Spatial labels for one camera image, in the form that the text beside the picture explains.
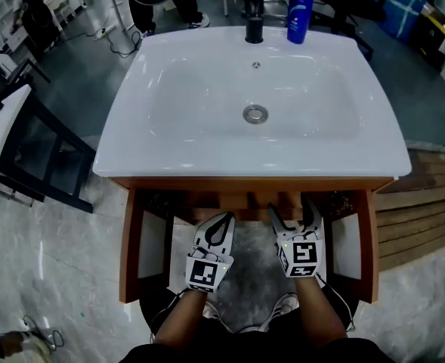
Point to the person's right white shoe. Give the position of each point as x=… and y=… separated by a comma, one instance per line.
x=282, y=308

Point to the white sink basin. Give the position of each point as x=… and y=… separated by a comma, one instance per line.
x=192, y=108

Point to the wooden plank platform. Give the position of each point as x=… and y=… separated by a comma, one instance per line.
x=422, y=210

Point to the person's left forearm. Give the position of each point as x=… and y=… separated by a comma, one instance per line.
x=180, y=316

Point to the person's left white shoe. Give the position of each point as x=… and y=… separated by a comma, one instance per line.
x=212, y=312

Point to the white sink on dark stand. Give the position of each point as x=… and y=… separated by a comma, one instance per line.
x=67, y=153

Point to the white table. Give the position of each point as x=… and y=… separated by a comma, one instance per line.
x=120, y=6

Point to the white power strip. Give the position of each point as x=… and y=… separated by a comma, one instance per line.
x=105, y=31

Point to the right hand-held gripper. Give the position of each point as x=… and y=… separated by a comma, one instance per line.
x=301, y=257

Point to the blue bag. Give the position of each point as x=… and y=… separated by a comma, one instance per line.
x=403, y=10

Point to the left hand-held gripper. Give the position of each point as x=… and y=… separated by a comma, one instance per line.
x=207, y=272

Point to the blue bottle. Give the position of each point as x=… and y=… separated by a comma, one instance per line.
x=299, y=13

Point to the yellow and black box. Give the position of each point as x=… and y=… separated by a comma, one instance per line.
x=433, y=44

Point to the person's black clothes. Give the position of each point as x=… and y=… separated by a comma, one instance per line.
x=252, y=348

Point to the black mesh office chair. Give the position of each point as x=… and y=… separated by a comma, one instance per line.
x=350, y=10

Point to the black faucet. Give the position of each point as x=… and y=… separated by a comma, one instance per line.
x=254, y=21

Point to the person's white shoe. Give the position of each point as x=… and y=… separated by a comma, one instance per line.
x=212, y=312
x=282, y=308

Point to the person's right forearm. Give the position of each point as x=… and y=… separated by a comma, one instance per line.
x=318, y=308

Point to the wooden vanity cabinet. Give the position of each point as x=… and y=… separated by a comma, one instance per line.
x=245, y=185

